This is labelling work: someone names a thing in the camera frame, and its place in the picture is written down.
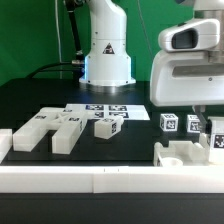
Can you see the white paper tag sheet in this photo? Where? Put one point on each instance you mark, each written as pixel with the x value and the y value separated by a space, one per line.
pixel 128 112

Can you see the white fence wall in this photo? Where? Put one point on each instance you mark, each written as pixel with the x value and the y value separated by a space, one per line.
pixel 5 142
pixel 62 179

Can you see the white chair back part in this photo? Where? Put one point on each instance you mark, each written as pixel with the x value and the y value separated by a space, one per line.
pixel 67 124

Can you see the white chair seat part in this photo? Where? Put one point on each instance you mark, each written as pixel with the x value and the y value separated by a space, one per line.
pixel 180 153

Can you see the white left fence wall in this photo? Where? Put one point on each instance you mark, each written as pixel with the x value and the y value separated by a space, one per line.
pixel 5 142

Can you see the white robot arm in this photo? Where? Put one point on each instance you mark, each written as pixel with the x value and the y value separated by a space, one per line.
pixel 108 65

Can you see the white tagged cube far right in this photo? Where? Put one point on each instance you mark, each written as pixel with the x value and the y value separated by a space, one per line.
pixel 193 124

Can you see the white front fence wall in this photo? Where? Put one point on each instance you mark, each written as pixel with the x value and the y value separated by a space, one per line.
pixel 62 179

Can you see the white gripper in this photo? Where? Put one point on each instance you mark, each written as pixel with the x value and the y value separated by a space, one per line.
pixel 187 79

